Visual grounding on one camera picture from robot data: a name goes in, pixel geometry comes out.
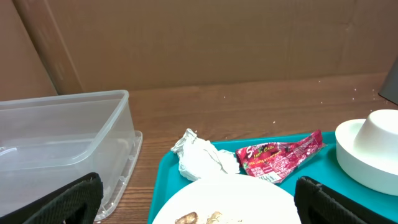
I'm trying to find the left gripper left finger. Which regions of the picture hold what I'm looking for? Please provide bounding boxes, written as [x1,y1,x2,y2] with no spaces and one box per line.
[1,172,103,224]

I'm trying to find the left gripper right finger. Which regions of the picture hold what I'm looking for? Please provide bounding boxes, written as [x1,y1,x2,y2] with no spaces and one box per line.
[294,176,397,224]

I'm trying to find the white saucer bowl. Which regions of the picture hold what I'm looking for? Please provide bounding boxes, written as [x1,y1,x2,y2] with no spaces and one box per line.
[335,119,397,196]

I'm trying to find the white cup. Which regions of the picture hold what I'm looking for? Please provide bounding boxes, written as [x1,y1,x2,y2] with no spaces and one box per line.
[354,110,397,162]

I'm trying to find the teal plastic tray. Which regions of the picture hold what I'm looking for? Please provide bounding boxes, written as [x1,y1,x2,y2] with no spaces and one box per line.
[147,131,397,223]

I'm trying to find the red snack wrapper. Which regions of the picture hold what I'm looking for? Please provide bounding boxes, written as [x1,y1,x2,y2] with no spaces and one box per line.
[236,130,325,184]

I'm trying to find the clear plastic bin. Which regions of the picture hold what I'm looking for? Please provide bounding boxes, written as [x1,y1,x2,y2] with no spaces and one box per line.
[1,90,143,221]

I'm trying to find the white plate with food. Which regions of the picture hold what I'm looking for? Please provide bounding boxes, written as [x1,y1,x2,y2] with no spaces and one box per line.
[153,174,300,224]

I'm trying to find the peanuts and rice scraps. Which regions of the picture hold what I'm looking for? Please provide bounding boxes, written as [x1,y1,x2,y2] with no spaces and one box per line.
[174,211,243,224]

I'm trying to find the crumpled white tissue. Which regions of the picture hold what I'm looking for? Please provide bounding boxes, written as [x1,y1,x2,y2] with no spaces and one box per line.
[170,128,240,182]

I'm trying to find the cardboard backdrop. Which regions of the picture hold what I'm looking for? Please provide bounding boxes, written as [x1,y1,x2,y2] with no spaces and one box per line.
[1,0,397,99]

